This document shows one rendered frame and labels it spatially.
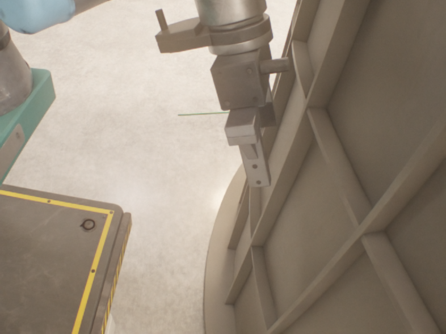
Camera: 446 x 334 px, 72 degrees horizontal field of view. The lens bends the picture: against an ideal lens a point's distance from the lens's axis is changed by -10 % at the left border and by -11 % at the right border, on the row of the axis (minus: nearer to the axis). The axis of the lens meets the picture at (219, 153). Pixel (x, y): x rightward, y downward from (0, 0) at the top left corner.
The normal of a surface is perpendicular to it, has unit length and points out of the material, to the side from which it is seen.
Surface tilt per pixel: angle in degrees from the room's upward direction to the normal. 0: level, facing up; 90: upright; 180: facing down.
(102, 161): 0
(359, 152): 90
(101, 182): 0
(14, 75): 73
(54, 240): 0
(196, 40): 83
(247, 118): 25
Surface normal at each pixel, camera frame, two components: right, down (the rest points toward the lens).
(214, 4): -0.39, 0.61
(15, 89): 0.93, 0.10
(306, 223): -0.98, 0.00
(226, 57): -0.25, -0.80
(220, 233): 0.13, -0.69
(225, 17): -0.17, 0.60
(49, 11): 0.79, 0.60
